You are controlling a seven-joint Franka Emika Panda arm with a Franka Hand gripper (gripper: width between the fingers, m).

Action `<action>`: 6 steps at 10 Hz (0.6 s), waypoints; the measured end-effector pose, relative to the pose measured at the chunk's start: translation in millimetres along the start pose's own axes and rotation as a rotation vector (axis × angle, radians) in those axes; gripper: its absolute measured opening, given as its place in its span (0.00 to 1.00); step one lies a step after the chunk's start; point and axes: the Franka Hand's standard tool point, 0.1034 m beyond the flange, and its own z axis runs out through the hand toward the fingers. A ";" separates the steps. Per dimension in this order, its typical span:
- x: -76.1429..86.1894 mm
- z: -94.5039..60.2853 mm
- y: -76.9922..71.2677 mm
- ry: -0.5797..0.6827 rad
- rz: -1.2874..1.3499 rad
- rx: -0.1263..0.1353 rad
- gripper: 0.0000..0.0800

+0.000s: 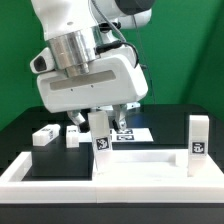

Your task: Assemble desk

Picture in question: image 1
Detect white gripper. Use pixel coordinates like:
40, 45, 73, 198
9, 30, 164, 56
30, 46, 148, 131

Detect white desk top panel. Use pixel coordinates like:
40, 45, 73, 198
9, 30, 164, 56
93, 149, 224, 203

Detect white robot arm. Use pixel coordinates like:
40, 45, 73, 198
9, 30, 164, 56
30, 0, 155, 132

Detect white marker tag sheet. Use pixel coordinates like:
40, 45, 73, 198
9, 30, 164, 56
78, 127, 154, 144

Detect white U-shaped frame fixture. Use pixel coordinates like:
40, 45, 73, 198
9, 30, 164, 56
0, 150, 224, 204

